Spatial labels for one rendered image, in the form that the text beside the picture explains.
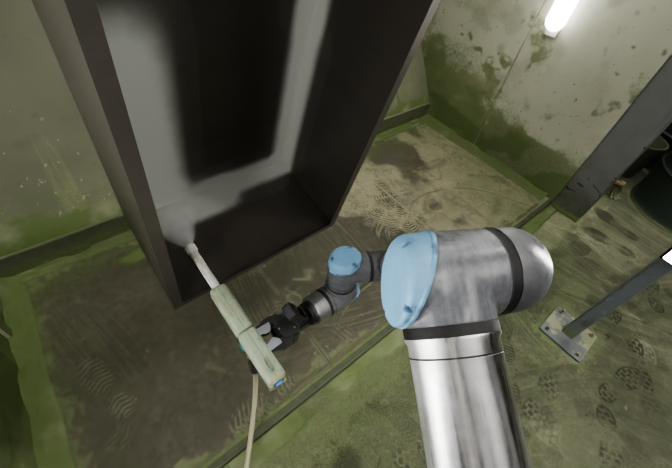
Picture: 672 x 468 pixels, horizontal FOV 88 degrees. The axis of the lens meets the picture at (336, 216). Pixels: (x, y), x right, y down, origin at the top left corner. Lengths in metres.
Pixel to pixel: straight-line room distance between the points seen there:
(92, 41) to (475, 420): 0.55
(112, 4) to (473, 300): 0.79
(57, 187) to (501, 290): 1.71
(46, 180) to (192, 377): 0.99
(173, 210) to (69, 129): 0.76
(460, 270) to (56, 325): 1.59
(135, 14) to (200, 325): 1.12
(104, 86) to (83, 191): 1.37
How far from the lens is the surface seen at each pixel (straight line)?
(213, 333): 1.56
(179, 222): 1.18
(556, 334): 2.00
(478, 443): 0.44
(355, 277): 0.99
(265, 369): 0.92
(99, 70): 0.49
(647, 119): 2.36
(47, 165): 1.85
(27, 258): 1.93
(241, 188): 1.35
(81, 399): 1.60
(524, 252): 0.48
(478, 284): 0.44
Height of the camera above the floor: 1.44
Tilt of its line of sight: 47 degrees down
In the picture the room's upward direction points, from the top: 10 degrees clockwise
